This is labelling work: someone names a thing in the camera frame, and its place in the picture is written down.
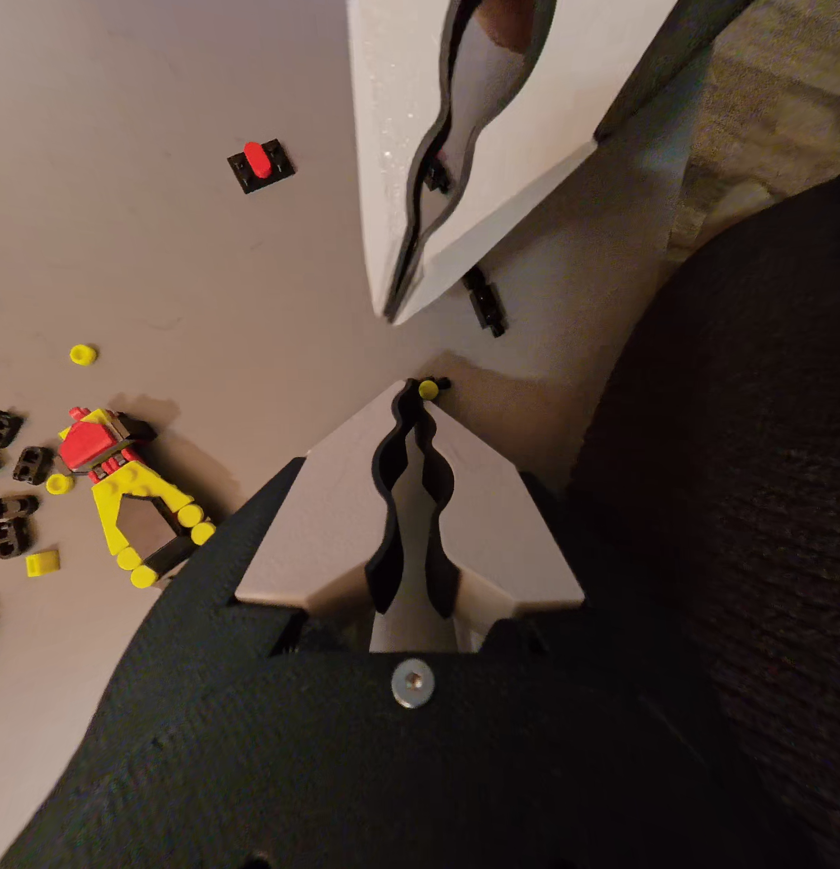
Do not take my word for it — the black lego plate yellow stud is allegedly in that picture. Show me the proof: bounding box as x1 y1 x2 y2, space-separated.
405 375 453 408

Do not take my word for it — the pile of lego pieces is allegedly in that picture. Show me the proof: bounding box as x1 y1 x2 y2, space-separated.
0 380 75 653

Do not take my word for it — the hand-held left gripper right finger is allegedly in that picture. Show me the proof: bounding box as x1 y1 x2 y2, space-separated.
420 397 587 646

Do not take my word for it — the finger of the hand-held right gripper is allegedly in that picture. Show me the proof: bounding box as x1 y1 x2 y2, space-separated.
345 0 461 323
389 0 680 327

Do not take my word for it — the narrow black lego bar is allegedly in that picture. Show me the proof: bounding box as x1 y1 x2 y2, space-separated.
460 266 509 338

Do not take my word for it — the black lego plate red oval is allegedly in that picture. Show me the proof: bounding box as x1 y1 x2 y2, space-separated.
226 139 296 196

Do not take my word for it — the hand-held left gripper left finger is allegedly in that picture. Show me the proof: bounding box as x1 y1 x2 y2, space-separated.
234 379 410 619

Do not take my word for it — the person's black knit clothing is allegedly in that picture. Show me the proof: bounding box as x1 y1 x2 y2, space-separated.
569 170 840 869

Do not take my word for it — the red yellow black lego model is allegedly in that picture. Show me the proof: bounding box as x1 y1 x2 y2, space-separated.
57 406 217 590

